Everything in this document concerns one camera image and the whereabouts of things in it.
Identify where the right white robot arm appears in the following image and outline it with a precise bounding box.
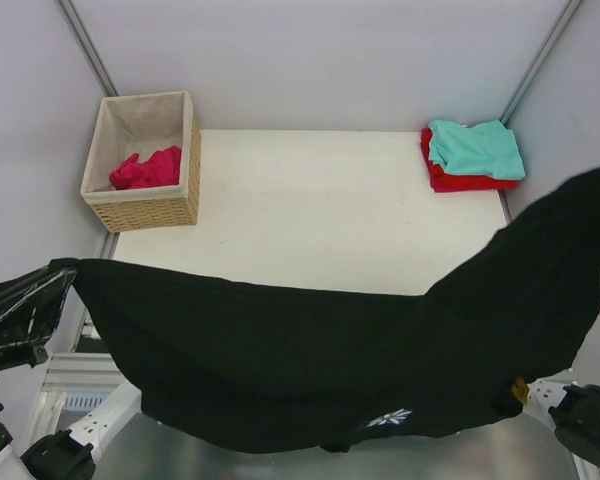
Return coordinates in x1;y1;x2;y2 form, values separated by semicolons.
524;379;600;479

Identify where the left grey cable duct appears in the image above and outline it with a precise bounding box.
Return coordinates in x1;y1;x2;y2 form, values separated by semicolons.
63;391;110;412

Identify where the aluminium rail frame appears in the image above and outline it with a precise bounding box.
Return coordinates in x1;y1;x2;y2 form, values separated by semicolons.
41;319;126;392

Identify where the right corner aluminium post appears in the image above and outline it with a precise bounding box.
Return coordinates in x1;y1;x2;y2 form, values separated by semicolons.
500;0;585;126

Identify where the corner aluminium post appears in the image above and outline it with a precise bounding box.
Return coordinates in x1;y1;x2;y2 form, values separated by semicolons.
500;0;585;126
56;0;119;97

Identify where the black t shirt with flower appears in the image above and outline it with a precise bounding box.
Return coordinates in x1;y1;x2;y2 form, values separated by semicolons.
51;168;600;454

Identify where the teal folded t shirt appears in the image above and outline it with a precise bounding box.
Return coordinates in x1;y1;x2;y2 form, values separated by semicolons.
428;120;526;181

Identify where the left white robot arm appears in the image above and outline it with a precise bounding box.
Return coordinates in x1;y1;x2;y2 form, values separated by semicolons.
0;267;141;479

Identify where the left corner aluminium post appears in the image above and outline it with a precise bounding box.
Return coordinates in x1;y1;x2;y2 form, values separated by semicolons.
56;0;119;97

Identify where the red folded t shirt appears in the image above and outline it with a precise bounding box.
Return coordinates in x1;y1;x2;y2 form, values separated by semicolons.
420;127;518;193

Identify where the wicker basket with liner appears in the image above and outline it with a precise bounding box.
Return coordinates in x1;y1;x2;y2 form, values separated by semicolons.
80;91;201;233

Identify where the magenta t shirt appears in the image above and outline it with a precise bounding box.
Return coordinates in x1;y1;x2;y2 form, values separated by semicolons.
109;145;182;190

